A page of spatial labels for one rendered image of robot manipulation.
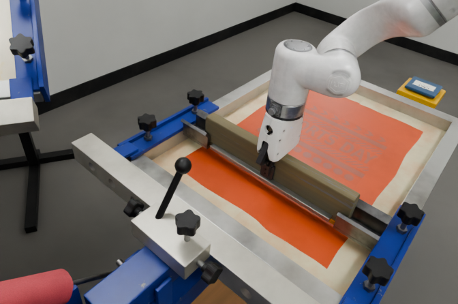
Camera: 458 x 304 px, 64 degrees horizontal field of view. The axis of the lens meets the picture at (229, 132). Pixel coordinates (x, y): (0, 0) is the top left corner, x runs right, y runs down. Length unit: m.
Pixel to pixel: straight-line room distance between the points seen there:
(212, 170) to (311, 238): 0.27
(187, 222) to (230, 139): 0.34
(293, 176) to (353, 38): 0.30
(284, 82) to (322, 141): 0.40
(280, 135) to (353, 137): 0.41
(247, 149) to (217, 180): 0.10
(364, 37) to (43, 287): 0.65
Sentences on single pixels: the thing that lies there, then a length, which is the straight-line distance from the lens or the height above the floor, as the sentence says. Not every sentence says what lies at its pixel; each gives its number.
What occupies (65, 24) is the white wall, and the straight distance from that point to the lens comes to 2.75.
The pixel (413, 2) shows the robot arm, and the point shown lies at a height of 1.41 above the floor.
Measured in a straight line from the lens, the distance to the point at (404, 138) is 1.16.
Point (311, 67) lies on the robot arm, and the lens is 0.65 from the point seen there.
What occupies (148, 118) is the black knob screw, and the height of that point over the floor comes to 1.06.
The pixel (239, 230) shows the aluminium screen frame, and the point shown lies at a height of 0.99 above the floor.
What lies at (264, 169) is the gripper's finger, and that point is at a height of 1.02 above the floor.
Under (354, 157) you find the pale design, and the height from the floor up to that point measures 0.96.
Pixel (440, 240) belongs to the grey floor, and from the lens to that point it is 2.35.
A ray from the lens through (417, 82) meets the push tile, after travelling 1.46.
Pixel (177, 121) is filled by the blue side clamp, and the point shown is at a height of 1.00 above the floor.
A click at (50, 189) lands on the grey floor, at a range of 2.28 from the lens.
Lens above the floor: 1.56
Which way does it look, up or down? 37 degrees down
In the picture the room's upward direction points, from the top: 6 degrees clockwise
